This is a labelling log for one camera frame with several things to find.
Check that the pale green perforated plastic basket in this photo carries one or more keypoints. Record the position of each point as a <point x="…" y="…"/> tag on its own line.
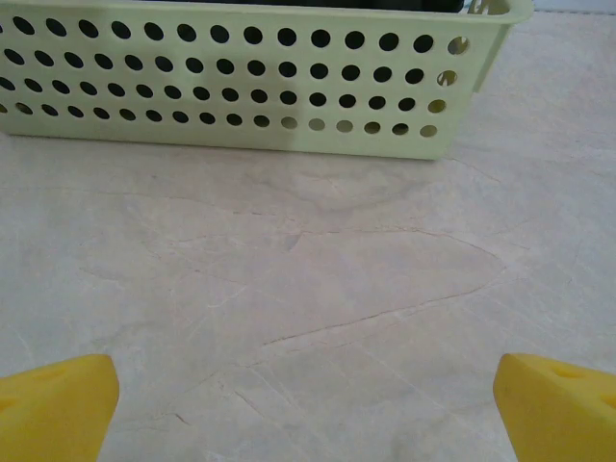
<point x="298" y="139"/>

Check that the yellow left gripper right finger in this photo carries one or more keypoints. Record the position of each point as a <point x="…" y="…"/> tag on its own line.
<point x="558" y="418"/>

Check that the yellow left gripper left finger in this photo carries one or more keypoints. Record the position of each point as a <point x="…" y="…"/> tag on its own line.
<point x="53" y="409"/>

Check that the black t-shirt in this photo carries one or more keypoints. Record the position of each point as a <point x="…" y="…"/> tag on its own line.
<point x="346" y="4"/>

